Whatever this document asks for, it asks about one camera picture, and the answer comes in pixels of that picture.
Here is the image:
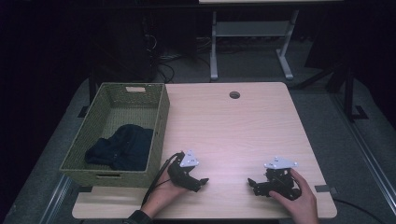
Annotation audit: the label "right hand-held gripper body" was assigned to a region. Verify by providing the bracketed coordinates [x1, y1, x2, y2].
[262, 156, 303, 201]

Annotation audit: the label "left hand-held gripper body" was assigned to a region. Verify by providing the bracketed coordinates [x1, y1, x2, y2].
[167, 149, 202, 189]

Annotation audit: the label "person's left hand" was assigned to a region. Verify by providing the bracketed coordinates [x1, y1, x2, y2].
[141, 172, 190, 219]

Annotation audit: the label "person's right hand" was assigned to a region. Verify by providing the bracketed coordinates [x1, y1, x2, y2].
[268, 168, 320, 224]

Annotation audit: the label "grey tape strip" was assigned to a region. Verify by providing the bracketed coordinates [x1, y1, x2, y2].
[314, 184, 338, 194]

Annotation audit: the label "dark blue cloth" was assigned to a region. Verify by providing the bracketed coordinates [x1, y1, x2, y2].
[84, 123, 155, 172]

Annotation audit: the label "green woven basket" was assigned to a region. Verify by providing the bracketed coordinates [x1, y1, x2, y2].
[59, 81, 171, 189]

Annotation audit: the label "black metal stand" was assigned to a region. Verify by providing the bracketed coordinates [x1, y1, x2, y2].
[77, 69, 98, 119]
[292, 60, 370, 123]

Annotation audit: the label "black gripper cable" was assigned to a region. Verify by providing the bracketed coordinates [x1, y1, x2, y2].
[141, 151, 185, 207]

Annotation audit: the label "black floor cable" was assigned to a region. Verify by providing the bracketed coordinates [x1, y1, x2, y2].
[332, 197, 388, 224]

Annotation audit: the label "metal floor rail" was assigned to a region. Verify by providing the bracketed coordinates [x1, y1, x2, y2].
[329, 91, 396, 217]
[38, 173, 75, 224]

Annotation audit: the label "tangled black floor cables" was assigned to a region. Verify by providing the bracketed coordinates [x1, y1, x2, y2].
[143, 31, 213, 84]

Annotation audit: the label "white metal frame table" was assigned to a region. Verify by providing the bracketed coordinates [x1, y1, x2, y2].
[199, 0, 344, 82]

